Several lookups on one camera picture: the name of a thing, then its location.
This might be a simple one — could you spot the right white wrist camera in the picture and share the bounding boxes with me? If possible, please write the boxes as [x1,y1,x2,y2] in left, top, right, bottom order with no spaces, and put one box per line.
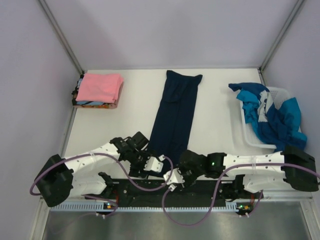
[163,168,185,192]

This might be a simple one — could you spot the grey slotted cable duct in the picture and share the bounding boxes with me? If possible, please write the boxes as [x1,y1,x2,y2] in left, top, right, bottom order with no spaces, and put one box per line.
[50,201,239,213]

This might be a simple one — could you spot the aluminium frame rail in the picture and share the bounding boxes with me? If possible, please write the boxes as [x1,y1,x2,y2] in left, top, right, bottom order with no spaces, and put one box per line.
[41,192,54,202]

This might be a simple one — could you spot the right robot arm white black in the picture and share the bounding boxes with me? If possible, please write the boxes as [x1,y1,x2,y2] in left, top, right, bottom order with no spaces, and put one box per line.
[172,146,319,200]

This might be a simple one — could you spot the pink folded t shirt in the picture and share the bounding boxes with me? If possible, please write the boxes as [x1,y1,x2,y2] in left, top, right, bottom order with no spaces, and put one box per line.
[75,73,124,104]

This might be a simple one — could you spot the navy blue t shirt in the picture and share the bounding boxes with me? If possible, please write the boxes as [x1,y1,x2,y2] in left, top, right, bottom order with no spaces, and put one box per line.
[148,70,203,166]

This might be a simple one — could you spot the blue white t shirt pile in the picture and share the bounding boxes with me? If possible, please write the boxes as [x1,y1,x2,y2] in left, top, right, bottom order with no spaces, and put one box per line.
[228,82,308,151]

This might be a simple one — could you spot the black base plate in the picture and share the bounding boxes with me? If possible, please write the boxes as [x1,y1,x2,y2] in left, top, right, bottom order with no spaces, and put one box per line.
[107,179,258,208]

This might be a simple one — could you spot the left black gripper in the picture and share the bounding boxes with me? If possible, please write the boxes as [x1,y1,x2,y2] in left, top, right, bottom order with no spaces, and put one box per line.
[128,149,157,179]

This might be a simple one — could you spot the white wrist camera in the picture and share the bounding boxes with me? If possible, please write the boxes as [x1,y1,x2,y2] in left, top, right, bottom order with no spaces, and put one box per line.
[143,155,166,173]
[163,168,185,192]

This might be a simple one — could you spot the white plastic laundry basket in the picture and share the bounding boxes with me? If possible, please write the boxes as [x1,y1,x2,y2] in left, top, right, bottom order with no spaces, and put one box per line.
[239,86,292,150]

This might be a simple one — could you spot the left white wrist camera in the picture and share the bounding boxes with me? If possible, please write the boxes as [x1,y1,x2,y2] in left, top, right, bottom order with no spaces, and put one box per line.
[143,155,166,173]

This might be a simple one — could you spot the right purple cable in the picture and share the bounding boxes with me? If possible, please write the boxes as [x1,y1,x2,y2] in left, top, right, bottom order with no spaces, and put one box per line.
[161,162,320,227]

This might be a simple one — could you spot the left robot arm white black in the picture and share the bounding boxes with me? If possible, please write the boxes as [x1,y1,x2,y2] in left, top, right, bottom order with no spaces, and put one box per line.
[35,132,163,207]

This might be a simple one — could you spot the stack of folded shirts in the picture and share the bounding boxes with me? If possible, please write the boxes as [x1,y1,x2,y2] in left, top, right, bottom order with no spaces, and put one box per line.
[71,73,124,109]

